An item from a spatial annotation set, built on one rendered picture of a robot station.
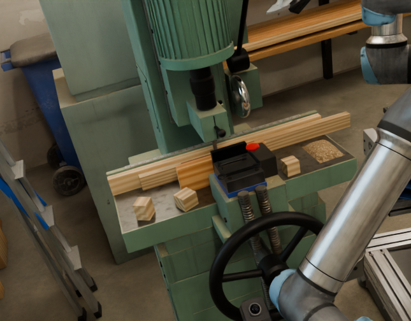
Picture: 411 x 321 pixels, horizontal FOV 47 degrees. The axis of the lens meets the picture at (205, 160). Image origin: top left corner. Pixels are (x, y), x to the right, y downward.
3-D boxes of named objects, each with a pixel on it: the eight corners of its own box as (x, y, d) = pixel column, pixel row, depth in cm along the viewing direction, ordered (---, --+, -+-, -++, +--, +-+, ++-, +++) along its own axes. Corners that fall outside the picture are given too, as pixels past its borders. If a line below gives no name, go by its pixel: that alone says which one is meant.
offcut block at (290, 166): (288, 177, 114) (287, 165, 112) (281, 171, 117) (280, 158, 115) (300, 172, 115) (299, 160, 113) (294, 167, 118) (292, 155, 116)
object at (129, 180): (113, 196, 121) (108, 179, 119) (112, 192, 123) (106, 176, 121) (322, 131, 131) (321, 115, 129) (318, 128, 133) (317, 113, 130)
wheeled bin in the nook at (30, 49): (56, 204, 301) (-4, 60, 254) (48, 170, 346) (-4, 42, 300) (150, 170, 316) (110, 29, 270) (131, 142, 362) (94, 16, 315)
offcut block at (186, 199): (188, 198, 114) (186, 186, 112) (199, 203, 111) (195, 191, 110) (176, 206, 112) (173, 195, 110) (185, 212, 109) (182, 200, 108)
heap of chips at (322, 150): (320, 163, 117) (319, 156, 116) (301, 147, 126) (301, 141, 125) (345, 155, 118) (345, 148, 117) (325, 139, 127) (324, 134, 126)
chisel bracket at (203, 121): (206, 149, 116) (199, 118, 112) (191, 128, 128) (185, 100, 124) (233, 141, 117) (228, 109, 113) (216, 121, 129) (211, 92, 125)
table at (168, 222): (133, 281, 101) (125, 260, 98) (116, 208, 127) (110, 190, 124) (381, 196, 111) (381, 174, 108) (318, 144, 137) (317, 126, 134)
